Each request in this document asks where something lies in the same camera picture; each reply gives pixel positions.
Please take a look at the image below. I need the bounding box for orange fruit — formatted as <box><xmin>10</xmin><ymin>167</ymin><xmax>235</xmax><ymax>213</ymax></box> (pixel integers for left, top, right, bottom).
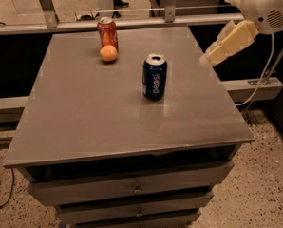
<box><xmin>100</xmin><ymin>45</ymin><xmax>118</xmax><ymax>62</ymax></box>

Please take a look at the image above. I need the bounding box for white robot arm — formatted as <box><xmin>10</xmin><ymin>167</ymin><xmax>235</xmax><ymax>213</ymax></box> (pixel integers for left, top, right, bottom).
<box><xmin>199</xmin><ymin>0</ymin><xmax>283</xmax><ymax>67</ymax></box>

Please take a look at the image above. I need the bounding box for orange soda can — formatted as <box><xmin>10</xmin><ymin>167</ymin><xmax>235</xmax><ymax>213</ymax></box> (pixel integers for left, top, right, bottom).
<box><xmin>97</xmin><ymin>17</ymin><xmax>119</xmax><ymax>51</ymax></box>

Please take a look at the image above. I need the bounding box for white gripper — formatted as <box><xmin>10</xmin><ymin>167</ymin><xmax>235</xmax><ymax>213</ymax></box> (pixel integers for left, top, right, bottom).
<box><xmin>199</xmin><ymin>0</ymin><xmax>283</xmax><ymax>67</ymax></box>

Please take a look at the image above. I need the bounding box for grey drawer cabinet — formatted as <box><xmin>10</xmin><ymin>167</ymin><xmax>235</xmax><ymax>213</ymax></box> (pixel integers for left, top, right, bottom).
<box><xmin>5</xmin><ymin>27</ymin><xmax>254</xmax><ymax>228</ymax></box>

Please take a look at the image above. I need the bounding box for blue pepsi can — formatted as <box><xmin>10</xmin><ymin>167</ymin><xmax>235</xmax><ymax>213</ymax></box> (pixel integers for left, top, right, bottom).
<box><xmin>142</xmin><ymin>54</ymin><xmax>167</xmax><ymax>101</ymax></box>

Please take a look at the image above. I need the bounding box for grey metal rail frame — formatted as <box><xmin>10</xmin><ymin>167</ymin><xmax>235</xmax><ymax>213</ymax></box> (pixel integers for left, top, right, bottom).
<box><xmin>0</xmin><ymin>0</ymin><xmax>243</xmax><ymax>34</ymax></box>

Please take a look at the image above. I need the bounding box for white cable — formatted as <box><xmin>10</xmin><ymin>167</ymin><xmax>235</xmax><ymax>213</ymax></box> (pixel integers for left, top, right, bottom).
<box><xmin>235</xmin><ymin>33</ymin><xmax>275</xmax><ymax>107</ymax></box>

